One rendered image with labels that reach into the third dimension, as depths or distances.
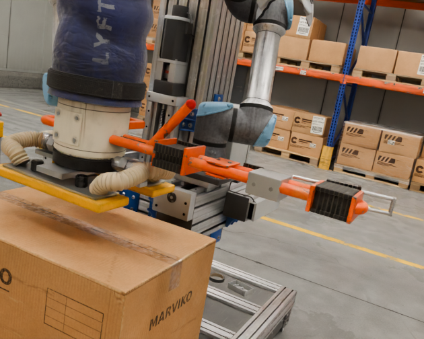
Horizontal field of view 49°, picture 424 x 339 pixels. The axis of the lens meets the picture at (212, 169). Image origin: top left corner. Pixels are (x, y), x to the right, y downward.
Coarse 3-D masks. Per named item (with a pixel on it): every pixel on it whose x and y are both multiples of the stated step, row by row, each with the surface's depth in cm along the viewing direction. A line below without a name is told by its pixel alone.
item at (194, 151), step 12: (156, 144) 99; (168, 144) 104; (180, 144) 106; (192, 144) 105; (156, 156) 100; (168, 156) 98; (180, 156) 96; (192, 156) 99; (168, 168) 98; (180, 168) 97; (192, 168) 100
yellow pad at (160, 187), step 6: (54, 162) 126; (162, 180) 120; (144, 186) 114; (150, 186) 115; (156, 186) 116; (162, 186) 117; (168, 186) 118; (174, 186) 120; (138, 192) 114; (144, 192) 113; (150, 192) 112; (156, 192) 113; (162, 192) 116; (168, 192) 118
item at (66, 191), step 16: (32, 160) 109; (16, 176) 106; (32, 176) 106; (48, 176) 107; (80, 176) 102; (48, 192) 102; (64, 192) 100; (80, 192) 100; (112, 192) 103; (96, 208) 96; (112, 208) 99
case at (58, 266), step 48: (0, 192) 130; (0, 240) 102; (48, 240) 105; (96, 240) 109; (144, 240) 114; (192, 240) 120; (0, 288) 103; (48, 288) 97; (96, 288) 91; (144, 288) 94; (192, 288) 117; (0, 336) 106; (48, 336) 99; (96, 336) 93; (144, 336) 99; (192, 336) 125
